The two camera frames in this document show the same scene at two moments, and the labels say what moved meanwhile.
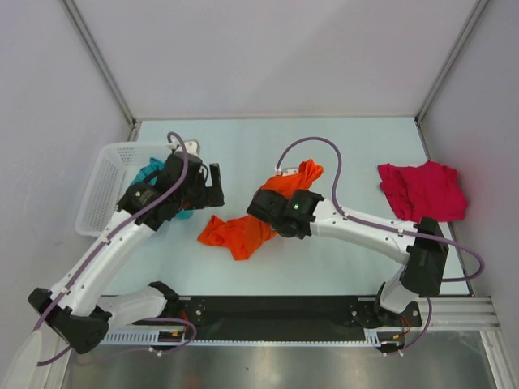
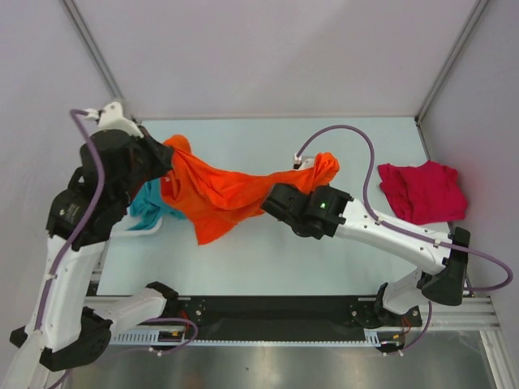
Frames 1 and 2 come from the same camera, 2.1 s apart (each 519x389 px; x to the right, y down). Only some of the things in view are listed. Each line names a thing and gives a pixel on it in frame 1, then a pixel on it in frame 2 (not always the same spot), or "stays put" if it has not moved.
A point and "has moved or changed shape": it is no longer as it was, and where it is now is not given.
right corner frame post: [477, 11] stays put
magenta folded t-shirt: [428, 190] stays put
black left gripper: [211, 195] to [162, 153]
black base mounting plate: [281, 318] stays put
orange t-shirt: [242, 236] has moved or changed shape
